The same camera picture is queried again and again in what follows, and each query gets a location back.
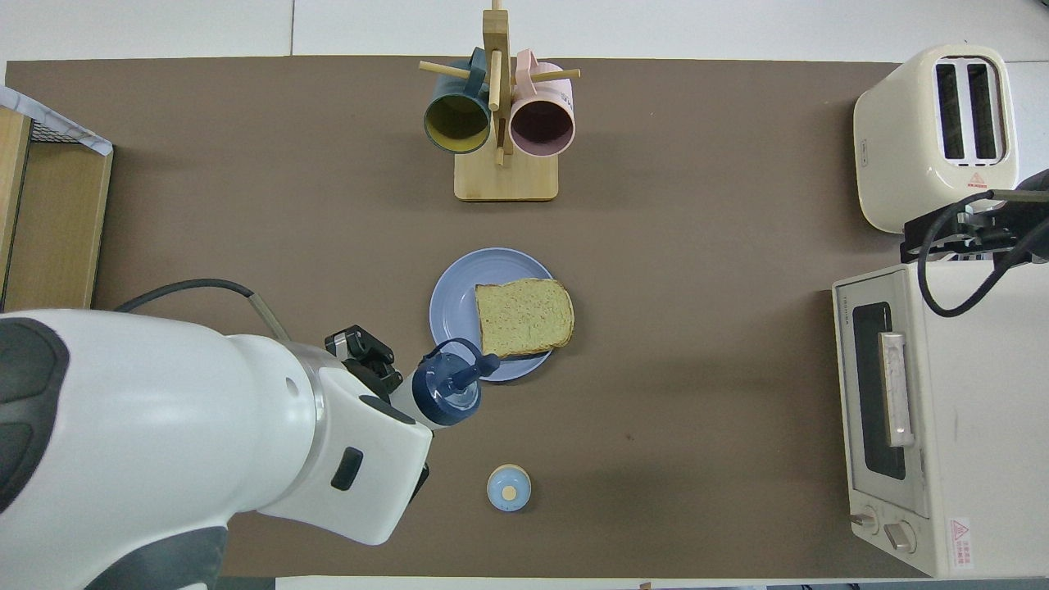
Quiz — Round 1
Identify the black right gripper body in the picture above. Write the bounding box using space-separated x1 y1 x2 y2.
1016 168 1049 263

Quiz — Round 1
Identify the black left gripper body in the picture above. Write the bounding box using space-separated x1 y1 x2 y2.
348 361 406 404

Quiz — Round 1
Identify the white squeeze bottle blue cap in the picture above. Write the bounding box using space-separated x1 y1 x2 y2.
387 338 501 432

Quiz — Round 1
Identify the slice of toast bread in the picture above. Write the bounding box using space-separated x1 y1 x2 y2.
475 278 575 361

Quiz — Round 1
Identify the blue round plate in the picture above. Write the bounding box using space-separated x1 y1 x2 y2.
429 247 558 383

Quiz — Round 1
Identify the small blue dome wooden knob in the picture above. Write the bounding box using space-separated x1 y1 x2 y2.
487 464 532 512

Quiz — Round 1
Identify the cream two-slot toaster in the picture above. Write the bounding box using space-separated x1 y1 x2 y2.
852 44 1019 237

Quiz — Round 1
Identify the white toaster oven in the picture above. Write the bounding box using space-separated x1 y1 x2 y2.
832 261 1049 578

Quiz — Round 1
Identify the wooden mug tree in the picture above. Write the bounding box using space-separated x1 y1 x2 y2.
419 0 581 202

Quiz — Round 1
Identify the dark teal mug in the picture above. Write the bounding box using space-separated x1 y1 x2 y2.
423 47 493 155

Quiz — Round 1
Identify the brown table mat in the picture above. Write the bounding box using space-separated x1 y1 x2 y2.
0 56 1010 579

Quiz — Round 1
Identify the pink mug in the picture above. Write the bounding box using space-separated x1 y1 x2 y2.
509 49 576 158

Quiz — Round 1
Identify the wooden two-tier shelf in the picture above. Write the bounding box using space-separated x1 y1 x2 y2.
0 107 114 314

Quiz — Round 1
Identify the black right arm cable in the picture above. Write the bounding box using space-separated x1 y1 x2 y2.
916 190 1049 318

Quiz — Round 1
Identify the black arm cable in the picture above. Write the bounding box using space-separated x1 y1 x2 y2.
115 279 292 343
916 190 1049 318

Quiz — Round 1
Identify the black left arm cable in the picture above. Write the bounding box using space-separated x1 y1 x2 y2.
115 279 292 343

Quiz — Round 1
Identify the black wire basket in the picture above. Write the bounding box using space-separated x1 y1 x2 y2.
29 115 87 147

